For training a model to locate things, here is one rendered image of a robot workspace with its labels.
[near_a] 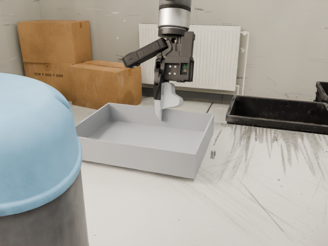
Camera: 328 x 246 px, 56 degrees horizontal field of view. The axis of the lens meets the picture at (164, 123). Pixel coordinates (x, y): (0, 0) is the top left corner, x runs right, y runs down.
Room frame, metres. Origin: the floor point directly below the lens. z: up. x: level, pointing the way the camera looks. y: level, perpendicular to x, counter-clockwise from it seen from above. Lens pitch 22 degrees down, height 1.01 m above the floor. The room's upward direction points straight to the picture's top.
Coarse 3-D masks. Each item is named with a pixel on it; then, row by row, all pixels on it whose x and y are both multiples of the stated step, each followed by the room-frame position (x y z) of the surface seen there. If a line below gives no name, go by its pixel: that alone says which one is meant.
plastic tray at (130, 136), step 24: (96, 120) 0.68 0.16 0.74; (120, 120) 0.74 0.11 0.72; (144, 120) 0.72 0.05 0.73; (168, 120) 0.70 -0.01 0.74; (192, 120) 0.68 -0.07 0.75; (96, 144) 0.54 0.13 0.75; (120, 144) 0.52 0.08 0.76; (144, 144) 0.61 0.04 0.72; (168, 144) 0.60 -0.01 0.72; (192, 144) 0.60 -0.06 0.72; (144, 168) 0.51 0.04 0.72; (168, 168) 0.49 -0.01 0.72; (192, 168) 0.48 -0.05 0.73
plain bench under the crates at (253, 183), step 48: (240, 144) 0.64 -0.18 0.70; (288, 144) 0.64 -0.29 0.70; (96, 192) 0.45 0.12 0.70; (144, 192) 0.45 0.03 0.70; (192, 192) 0.45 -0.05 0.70; (240, 192) 0.45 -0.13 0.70; (288, 192) 0.45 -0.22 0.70; (96, 240) 0.34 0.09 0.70; (144, 240) 0.34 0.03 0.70; (192, 240) 0.34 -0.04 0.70; (240, 240) 0.34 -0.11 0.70; (288, 240) 0.34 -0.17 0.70
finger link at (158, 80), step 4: (156, 68) 0.70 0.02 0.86; (156, 72) 0.69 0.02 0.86; (156, 76) 0.69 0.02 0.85; (160, 76) 0.69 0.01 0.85; (156, 80) 0.69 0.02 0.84; (160, 80) 0.69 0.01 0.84; (156, 84) 0.69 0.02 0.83; (160, 84) 0.69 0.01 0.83; (156, 88) 0.68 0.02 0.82; (160, 88) 0.69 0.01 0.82; (156, 92) 0.68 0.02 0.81; (160, 92) 0.69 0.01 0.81; (156, 96) 0.69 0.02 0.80; (160, 96) 0.69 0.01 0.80
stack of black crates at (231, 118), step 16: (240, 96) 1.38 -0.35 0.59; (240, 112) 1.38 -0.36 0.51; (256, 112) 1.35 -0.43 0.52; (272, 112) 1.33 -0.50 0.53; (288, 112) 1.31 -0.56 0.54; (304, 112) 1.29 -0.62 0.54; (320, 112) 1.27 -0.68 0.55; (272, 128) 1.07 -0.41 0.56; (288, 128) 1.05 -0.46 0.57; (304, 128) 1.03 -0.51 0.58; (320, 128) 1.01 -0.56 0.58
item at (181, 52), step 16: (160, 32) 0.74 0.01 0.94; (176, 32) 0.72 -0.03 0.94; (192, 32) 0.73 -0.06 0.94; (176, 48) 0.73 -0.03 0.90; (192, 48) 0.73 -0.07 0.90; (160, 64) 0.71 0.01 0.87; (176, 64) 0.71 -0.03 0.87; (192, 64) 0.75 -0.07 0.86; (176, 80) 0.70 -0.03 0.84; (192, 80) 0.74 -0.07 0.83
